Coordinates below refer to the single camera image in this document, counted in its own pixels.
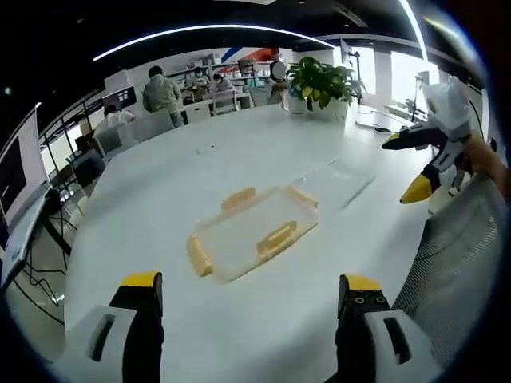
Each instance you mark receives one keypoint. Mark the person's right hand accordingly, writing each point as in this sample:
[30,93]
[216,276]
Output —
[487,159]

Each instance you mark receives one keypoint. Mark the side desk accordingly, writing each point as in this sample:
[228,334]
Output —
[20,239]

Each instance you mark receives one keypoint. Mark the dark monitor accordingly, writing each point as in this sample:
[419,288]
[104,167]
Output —
[120,97]

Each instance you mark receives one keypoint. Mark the large display screen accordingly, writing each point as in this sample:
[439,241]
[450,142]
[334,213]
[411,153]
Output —
[20,171]

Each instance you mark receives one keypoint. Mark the flat white table item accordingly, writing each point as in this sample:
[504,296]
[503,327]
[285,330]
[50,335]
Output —
[371,124]

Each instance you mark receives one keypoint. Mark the black tripod stand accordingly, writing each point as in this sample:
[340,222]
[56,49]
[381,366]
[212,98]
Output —
[419,95]

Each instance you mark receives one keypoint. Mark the clear lid with yellow buckles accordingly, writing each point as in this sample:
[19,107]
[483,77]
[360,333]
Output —
[247,235]

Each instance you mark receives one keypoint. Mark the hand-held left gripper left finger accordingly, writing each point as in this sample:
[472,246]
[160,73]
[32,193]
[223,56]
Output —
[120,339]

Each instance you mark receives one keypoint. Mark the grey mesh chair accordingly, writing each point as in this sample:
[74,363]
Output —
[459,259]

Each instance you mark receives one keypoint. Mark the clear plastic container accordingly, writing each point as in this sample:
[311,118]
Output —
[335,179]

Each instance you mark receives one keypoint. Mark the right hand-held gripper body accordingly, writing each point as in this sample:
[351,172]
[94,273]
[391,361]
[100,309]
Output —
[451,107]

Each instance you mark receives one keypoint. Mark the curved ceiling light strip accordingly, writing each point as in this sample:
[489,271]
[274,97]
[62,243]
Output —
[207,32]

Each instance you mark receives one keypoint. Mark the straight ceiling light strip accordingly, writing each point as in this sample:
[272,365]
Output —
[417,28]

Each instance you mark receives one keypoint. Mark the green potted plant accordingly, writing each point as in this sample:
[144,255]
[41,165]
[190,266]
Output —
[319,88]

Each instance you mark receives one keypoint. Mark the small dark table item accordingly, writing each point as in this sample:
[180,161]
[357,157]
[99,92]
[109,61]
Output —
[204,148]

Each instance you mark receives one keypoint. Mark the white office chair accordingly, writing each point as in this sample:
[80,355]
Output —
[157,124]
[225,101]
[198,111]
[116,140]

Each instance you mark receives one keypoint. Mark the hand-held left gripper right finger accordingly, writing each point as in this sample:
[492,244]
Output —
[359,339]

